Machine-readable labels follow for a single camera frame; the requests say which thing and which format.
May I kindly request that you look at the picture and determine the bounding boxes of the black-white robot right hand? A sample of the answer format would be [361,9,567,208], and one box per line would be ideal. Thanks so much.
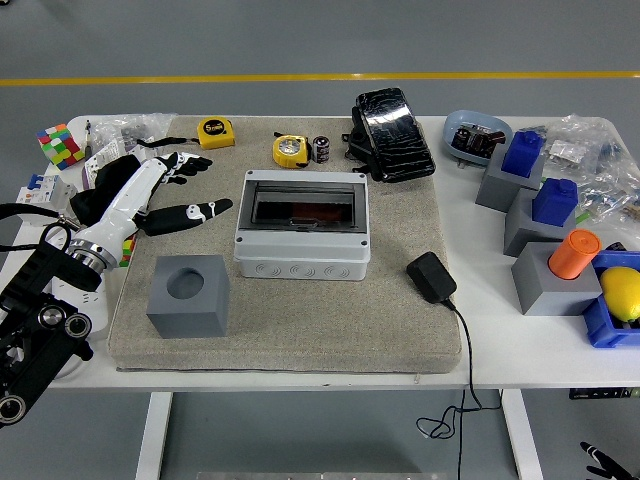
[579,441,634,480]

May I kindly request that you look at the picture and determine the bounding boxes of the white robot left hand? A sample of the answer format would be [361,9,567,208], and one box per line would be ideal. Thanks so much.
[79,151,235,271]

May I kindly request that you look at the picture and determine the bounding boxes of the smoky transparent box lid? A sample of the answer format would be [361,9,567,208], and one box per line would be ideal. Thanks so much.
[238,179,362,233]

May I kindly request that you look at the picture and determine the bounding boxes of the light grey junction box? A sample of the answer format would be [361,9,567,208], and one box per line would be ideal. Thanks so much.
[233,169,372,282]

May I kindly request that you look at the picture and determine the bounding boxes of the blue battery block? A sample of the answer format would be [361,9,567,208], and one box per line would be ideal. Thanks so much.
[501,130,546,180]
[531,178,579,226]

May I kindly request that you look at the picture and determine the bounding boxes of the black cloth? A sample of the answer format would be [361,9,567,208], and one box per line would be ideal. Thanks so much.
[68,154,151,236]

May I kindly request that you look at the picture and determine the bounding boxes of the white printed card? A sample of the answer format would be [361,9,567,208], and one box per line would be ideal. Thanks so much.
[79,138,126,190]

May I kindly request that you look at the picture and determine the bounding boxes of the small colourful puzzle cube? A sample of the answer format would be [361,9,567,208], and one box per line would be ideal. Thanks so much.
[118,233,138,269]

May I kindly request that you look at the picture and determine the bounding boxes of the black table control panel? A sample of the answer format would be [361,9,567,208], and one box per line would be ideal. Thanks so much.
[568,387,640,400]

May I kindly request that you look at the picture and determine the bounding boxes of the clear bag of metal parts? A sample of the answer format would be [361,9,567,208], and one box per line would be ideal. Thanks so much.
[88,112,176,151]

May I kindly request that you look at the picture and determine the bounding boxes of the white circuit breaker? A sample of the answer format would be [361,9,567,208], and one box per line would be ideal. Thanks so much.
[13,173,79,226]

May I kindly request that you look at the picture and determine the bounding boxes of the large colourful puzzle cube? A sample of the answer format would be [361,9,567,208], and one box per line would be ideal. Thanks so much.
[36,123,86,172]

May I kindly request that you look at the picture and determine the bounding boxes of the white table leg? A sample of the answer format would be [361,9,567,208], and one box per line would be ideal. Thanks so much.
[134,391,174,480]
[502,389,544,480]

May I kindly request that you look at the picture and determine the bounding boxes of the grey holder block round hole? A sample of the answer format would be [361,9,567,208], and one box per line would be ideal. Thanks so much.
[145,254,232,340]

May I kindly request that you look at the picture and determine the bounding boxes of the blue plastic bin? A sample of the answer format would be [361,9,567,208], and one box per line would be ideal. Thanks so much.
[581,249,640,349]

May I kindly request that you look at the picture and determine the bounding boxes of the yellow tape measure chrome face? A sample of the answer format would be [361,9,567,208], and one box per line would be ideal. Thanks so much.
[272,133,312,169]

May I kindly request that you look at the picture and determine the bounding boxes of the yellow lemon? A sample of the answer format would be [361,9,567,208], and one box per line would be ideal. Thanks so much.
[598,266,640,323]

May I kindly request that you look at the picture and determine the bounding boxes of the grey-brown mat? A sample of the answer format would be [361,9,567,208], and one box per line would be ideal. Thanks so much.
[107,115,464,375]

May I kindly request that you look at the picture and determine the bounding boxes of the black power adapter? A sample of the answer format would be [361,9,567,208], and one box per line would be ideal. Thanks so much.
[405,251,458,304]

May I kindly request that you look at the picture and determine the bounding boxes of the glossy black pouch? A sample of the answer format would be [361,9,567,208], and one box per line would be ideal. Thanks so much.
[342,87,437,184]

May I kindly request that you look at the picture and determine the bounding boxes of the clear bags of small parts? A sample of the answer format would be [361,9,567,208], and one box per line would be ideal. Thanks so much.
[527,113,640,224]

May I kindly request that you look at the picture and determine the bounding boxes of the blue-grey bowl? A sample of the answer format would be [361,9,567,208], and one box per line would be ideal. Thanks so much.
[443,109,515,169]

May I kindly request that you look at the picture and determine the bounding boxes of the dark electronic parts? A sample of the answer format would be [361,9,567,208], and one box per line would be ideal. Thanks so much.
[450,123,506,157]

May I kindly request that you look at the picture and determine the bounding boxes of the yellow tape measure black strap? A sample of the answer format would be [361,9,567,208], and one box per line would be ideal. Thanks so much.
[135,117,236,150]

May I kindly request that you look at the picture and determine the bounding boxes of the black adapter cord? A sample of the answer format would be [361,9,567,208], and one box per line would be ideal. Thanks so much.
[417,297,503,480]

